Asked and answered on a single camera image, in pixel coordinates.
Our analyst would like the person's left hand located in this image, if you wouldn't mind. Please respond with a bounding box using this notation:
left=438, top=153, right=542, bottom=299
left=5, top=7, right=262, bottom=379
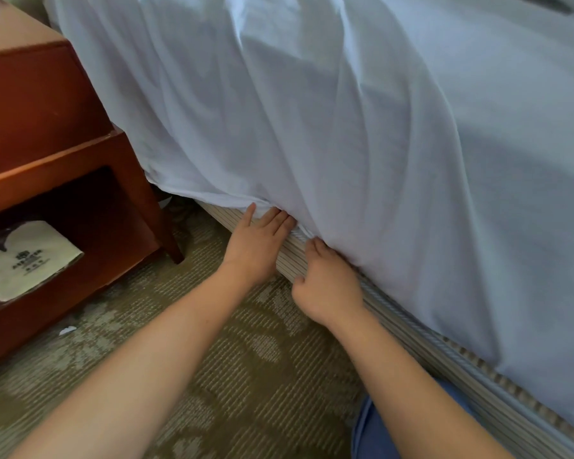
left=218, top=203, right=297, bottom=288

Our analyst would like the striped bed base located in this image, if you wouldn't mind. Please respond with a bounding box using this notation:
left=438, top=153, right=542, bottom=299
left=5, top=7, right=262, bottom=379
left=198, top=200, right=574, bottom=459

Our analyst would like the white wrapped slippers packet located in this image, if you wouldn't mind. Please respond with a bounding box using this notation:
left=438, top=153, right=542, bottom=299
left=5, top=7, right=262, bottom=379
left=0, top=221, right=85, bottom=303

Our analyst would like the person's right forearm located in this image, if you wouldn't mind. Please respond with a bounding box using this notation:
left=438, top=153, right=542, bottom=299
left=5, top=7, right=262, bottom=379
left=327, top=306, right=516, bottom=459

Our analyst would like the person's right hand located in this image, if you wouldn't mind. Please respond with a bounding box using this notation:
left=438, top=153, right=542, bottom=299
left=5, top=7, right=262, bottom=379
left=292, top=237, right=367, bottom=327

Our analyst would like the person's left forearm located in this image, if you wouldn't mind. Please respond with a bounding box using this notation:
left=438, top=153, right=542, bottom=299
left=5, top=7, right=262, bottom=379
left=10, top=265, right=264, bottom=459

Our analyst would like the white bed sheet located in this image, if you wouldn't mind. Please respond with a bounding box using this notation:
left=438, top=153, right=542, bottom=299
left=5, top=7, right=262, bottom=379
left=43, top=0, right=574, bottom=441

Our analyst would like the red-brown wooden nightstand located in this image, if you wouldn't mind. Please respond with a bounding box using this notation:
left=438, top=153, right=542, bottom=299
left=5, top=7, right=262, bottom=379
left=0, top=9, right=186, bottom=369

